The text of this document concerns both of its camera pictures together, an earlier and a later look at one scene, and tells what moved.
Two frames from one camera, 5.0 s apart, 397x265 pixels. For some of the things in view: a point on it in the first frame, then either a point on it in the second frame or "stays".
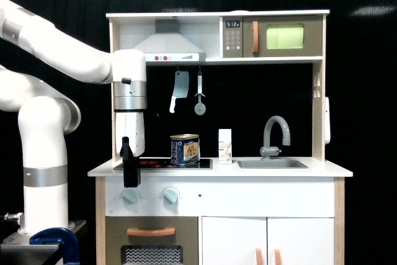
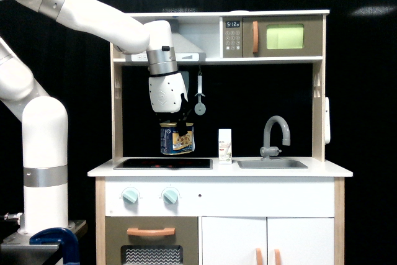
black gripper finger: [131, 165] -> [182, 123]
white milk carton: [225, 151] stays
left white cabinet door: [229, 240] stays
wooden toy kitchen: [234, 170] stays
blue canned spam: [185, 149] -> [173, 144]
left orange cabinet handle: [258, 256] stays
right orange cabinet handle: [278, 257] stays
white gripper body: [130, 125] -> [165, 92]
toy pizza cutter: [200, 108] stays
